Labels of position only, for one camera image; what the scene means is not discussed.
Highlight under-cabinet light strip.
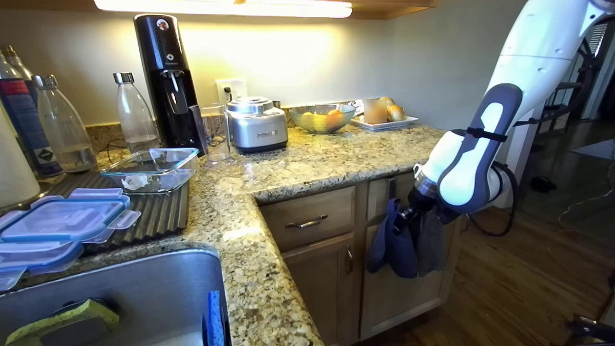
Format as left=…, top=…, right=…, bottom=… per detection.
left=92, top=0, right=356, bottom=21

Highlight blue dish brush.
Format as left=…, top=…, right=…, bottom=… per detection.
left=202, top=290, right=229, bottom=346

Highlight silver round kitchen appliance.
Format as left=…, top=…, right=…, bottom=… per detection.
left=223, top=94, right=290, bottom=155

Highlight black soda maker machine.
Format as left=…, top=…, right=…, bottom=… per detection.
left=133, top=11, right=212, bottom=157

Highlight wooden drawer with hooks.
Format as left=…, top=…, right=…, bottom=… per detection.
left=365, top=171, right=419, bottom=225

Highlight clear glass bottle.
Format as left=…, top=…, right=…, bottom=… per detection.
left=33, top=71, right=100, bottom=176

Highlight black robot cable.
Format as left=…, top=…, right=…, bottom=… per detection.
left=469, top=161, right=519, bottom=240

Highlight orange fruit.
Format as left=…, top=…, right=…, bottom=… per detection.
left=323, top=107, right=348, bottom=132

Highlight navy blue cloth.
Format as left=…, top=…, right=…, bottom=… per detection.
left=365, top=196, right=423, bottom=280

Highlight wooden cabinet door behind cloths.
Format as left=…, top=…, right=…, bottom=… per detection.
left=358, top=215, right=461, bottom=342

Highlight wooden drawer with metal handle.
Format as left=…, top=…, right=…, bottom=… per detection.
left=260, top=184, right=358, bottom=253

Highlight narrow wooden cabinet door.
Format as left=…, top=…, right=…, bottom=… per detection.
left=281, top=232, right=360, bottom=346

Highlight white wall outlet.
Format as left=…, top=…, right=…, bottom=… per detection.
left=215, top=76, right=250, bottom=107

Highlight dark chair frame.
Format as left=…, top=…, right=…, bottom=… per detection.
left=511, top=15, right=615, bottom=196

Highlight clear glass fruit bowl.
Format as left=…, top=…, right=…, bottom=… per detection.
left=287, top=101, right=358, bottom=136

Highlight black ribbed drying mat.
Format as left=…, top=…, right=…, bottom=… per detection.
left=37, top=167, right=192, bottom=249

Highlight yellow fruit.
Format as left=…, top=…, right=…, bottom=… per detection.
left=298, top=109, right=331, bottom=134

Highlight blue plastic container lid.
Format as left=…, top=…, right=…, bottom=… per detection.
left=0, top=238, right=87, bottom=294
left=0, top=186, right=144, bottom=246

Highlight stainless steel sink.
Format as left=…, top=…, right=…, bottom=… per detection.
left=0, top=248, right=227, bottom=346

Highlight grey cloth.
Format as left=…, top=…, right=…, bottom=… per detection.
left=413, top=203, right=454, bottom=278

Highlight black strap on arm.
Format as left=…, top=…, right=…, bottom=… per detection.
left=452, top=125, right=509, bottom=144

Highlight green sponge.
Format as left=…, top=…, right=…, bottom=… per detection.
left=4, top=298, right=121, bottom=346

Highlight clear bottle with silver cap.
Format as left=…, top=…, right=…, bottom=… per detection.
left=112, top=69, right=162, bottom=153

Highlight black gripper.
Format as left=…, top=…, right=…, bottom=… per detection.
left=406, top=182, right=446, bottom=215

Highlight clear glass bottles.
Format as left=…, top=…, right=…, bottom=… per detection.
left=0, top=42, right=66, bottom=184

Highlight pale bread roll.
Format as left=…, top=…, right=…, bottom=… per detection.
left=383, top=101, right=408, bottom=123

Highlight white rectangular tray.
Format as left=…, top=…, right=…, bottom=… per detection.
left=350, top=111, right=421, bottom=134

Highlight clear glass food container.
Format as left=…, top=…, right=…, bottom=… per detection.
left=100, top=146, right=202, bottom=198

